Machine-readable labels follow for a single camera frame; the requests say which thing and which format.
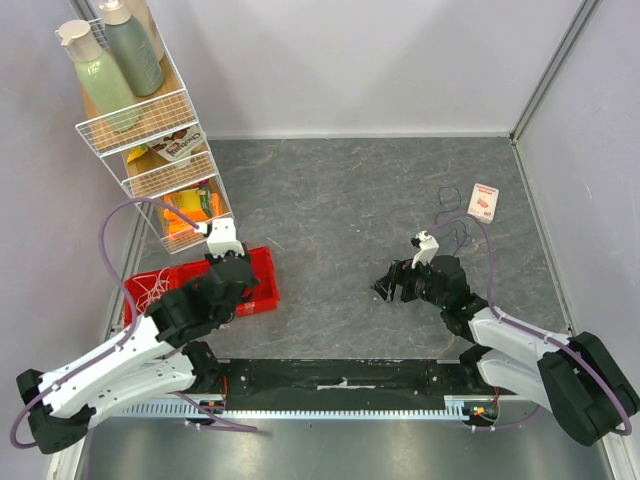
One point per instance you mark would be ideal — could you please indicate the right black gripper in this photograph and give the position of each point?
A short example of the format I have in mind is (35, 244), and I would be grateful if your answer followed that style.
(400, 282)

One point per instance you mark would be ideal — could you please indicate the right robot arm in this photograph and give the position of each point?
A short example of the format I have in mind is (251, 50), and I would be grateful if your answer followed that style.
(575, 378)

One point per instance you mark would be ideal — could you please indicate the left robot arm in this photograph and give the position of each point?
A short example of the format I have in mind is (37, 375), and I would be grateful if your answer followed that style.
(162, 352)

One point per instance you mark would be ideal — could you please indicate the red bin right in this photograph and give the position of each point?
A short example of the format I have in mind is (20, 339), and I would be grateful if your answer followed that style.
(265, 296)

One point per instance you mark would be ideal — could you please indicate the red bin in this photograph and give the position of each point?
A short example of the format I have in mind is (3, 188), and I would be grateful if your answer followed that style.
(265, 296)
(146, 288)

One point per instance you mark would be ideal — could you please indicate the small white card box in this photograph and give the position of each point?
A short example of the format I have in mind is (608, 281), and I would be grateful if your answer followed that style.
(483, 202)

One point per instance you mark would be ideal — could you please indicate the orange snack packs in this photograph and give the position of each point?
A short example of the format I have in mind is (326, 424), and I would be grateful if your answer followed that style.
(198, 204)

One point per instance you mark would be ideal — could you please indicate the red bin left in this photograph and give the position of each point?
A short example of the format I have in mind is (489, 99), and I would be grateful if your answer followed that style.
(146, 288)

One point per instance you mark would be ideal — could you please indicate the chocolate cookie box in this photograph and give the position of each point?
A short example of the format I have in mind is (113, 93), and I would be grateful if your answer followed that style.
(179, 144)

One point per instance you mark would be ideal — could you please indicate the dark green bottle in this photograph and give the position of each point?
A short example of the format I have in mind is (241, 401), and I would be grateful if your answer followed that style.
(131, 48)

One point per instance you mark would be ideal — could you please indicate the light green bottle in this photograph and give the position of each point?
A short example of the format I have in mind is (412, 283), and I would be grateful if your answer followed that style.
(99, 75)

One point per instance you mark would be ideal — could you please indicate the beige bottle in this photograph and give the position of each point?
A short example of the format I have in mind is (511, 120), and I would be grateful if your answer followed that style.
(142, 12)

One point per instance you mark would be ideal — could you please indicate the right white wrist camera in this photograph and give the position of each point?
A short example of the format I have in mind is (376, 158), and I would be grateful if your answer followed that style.
(427, 246)

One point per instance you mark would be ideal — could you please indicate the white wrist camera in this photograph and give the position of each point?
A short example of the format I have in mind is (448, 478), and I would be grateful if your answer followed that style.
(221, 237)
(427, 246)

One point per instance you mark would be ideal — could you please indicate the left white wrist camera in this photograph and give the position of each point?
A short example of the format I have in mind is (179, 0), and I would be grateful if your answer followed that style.
(221, 237)

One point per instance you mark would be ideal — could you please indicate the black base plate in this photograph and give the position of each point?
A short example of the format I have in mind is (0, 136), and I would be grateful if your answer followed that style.
(343, 383)

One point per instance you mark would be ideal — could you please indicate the slotted cable duct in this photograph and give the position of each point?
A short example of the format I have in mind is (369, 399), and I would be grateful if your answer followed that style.
(175, 408)

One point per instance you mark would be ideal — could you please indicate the white wire shelf rack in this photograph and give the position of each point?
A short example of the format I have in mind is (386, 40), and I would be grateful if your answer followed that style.
(111, 137)

